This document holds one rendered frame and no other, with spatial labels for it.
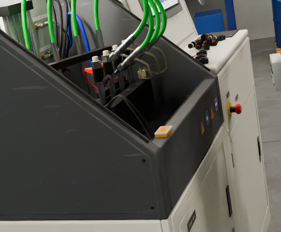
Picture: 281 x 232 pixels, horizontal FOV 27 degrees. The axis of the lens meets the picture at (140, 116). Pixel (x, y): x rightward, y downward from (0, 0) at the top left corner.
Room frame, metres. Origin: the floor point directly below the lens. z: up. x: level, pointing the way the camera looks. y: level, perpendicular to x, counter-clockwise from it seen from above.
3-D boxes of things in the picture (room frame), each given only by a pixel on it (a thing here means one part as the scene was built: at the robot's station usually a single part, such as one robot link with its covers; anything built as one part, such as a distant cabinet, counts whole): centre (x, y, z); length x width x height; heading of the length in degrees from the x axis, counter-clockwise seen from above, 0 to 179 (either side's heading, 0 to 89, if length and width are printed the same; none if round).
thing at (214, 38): (2.23, -0.31, 1.01); 0.23 x 0.11 x 0.06; 159
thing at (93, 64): (1.59, 0.09, 1.00); 0.05 x 0.03 x 0.21; 69
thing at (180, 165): (1.51, -0.13, 0.87); 0.62 x 0.04 x 0.16; 159
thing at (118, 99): (1.71, 0.05, 0.91); 0.34 x 0.10 x 0.15; 159
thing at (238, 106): (1.92, -0.33, 0.80); 0.05 x 0.04 x 0.05; 159
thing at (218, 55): (2.20, -0.30, 0.97); 0.70 x 0.22 x 0.03; 159
